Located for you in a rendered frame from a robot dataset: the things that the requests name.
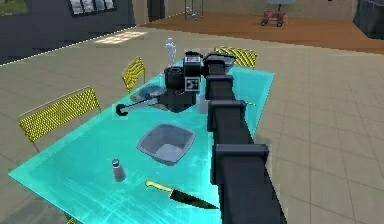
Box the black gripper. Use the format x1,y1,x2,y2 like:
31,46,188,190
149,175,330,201
115,65,198,117

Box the grey square bowl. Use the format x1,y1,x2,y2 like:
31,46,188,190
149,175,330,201
136,122,197,167

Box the clear glass cup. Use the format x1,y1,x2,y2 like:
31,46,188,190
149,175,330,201
197,95,211,115

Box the grey salt shaker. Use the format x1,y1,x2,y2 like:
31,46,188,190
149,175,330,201
111,158,127,183

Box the cyan glass table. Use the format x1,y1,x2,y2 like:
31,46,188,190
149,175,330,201
8,59,276,224

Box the dark room door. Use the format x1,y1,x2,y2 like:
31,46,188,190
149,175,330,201
147,0,166,22

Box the dark framed window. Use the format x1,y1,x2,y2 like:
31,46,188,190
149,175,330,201
67,0,118,18

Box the red toy wagon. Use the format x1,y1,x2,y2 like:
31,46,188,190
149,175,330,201
260,9,286,28

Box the green framed picture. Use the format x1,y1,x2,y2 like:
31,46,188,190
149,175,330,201
0,0,30,17

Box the dark grey sofa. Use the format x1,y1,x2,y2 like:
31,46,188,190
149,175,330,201
352,0,384,41

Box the black knife yellow handle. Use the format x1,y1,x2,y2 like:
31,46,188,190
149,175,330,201
144,179,220,211

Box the metal wire rack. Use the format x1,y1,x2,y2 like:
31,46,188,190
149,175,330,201
183,0,205,21

